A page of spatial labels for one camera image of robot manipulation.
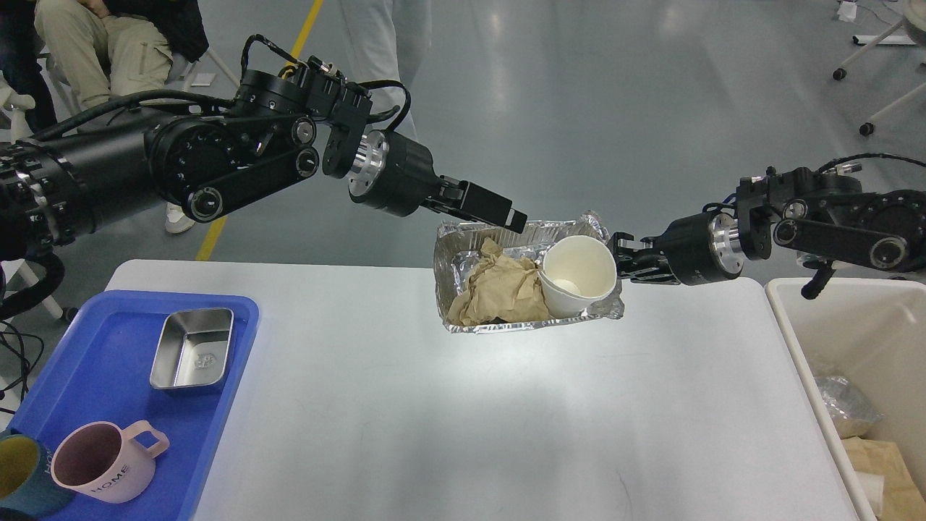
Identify stainless steel rectangular tray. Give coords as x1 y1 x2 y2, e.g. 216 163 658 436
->
149 308 234 395

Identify brown paper in bin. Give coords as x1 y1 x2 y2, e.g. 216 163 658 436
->
842 436 925 520

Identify crumpled plastic bag in bin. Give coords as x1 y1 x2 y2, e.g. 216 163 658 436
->
814 375 884 439

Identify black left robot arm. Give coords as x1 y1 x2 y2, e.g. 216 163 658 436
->
1 47 527 320

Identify white office chair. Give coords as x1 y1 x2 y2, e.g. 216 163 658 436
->
1 49 240 143

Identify white side table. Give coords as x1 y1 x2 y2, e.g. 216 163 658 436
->
1 253 78 323

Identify dark teal cup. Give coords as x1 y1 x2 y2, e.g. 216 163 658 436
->
1 429 74 520

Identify standing person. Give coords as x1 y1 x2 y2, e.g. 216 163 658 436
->
340 0 435 142

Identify white paper cup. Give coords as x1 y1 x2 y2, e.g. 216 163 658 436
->
539 235 618 319

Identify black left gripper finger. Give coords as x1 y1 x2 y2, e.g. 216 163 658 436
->
427 176 528 234

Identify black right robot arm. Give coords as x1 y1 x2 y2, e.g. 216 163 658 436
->
607 155 925 300

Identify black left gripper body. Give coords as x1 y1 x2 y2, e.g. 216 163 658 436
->
349 130 444 216

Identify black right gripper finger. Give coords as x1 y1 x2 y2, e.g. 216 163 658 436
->
616 257 681 284
611 232 665 258

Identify aluminium foil container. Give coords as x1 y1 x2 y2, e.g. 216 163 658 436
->
433 211 625 334

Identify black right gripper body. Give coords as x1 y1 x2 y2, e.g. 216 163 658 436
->
658 212 745 286

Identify pink mug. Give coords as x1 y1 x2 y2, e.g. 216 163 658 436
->
51 420 171 504

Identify white chair base right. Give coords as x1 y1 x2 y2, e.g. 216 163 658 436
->
832 0 926 137

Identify seated person khaki trousers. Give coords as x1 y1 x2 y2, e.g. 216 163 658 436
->
33 0 211 234

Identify white plastic bin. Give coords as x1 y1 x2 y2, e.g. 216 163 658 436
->
766 278 925 520

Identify brown paper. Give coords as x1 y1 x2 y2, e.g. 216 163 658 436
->
446 238 551 326
842 436 925 520

